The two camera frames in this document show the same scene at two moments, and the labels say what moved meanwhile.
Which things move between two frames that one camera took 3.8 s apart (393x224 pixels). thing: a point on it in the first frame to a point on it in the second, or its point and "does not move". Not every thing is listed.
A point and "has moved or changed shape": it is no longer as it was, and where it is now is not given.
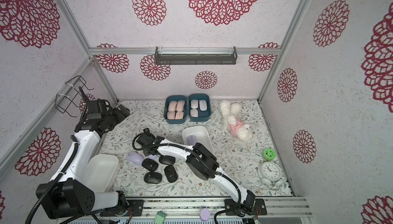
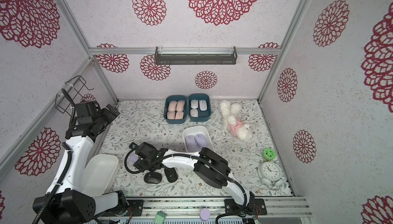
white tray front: [99, 173] does not move
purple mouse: [152, 157] has moved or changed shape
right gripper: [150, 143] to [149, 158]
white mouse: [203, 106] does not move
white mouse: [194, 104] does not move
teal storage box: [203, 115] does not move
